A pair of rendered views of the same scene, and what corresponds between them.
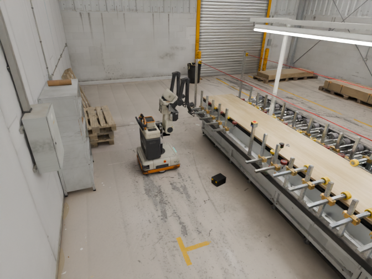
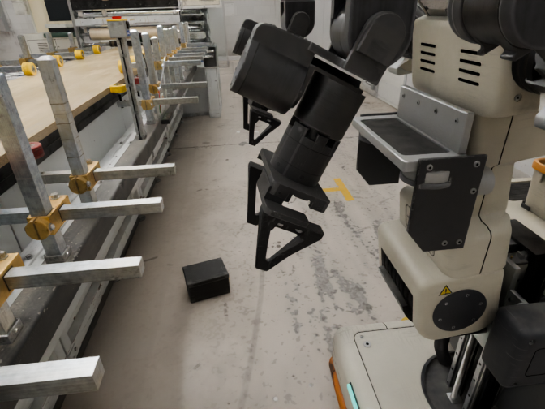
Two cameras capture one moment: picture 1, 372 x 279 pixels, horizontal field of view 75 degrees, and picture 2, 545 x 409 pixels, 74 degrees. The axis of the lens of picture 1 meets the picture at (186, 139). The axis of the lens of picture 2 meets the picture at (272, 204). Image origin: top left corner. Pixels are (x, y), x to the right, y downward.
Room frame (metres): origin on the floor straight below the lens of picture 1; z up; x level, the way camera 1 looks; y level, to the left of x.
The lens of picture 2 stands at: (4.51, 0.16, 1.24)
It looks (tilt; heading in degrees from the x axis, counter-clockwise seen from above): 28 degrees down; 196
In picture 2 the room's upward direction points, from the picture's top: 2 degrees counter-clockwise
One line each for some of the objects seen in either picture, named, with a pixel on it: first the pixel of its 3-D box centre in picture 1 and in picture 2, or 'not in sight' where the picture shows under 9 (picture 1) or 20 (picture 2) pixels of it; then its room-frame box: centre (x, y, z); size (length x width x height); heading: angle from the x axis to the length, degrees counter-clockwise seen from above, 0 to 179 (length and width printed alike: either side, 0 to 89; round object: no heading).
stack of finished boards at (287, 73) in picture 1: (285, 73); not in sight; (10.51, -4.20, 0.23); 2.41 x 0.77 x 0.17; 113
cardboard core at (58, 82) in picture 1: (60, 82); not in sight; (3.41, 1.82, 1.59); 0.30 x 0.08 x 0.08; 111
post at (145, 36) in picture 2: (274, 160); (152, 77); (2.53, -1.11, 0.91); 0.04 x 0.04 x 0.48; 21
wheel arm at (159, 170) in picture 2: (223, 129); (104, 174); (3.64, -0.62, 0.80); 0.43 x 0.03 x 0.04; 111
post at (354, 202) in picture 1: (346, 219); (174, 59); (1.60, -1.47, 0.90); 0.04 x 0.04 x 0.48; 21
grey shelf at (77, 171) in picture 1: (71, 136); not in sight; (3.31, 1.77, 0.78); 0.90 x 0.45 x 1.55; 21
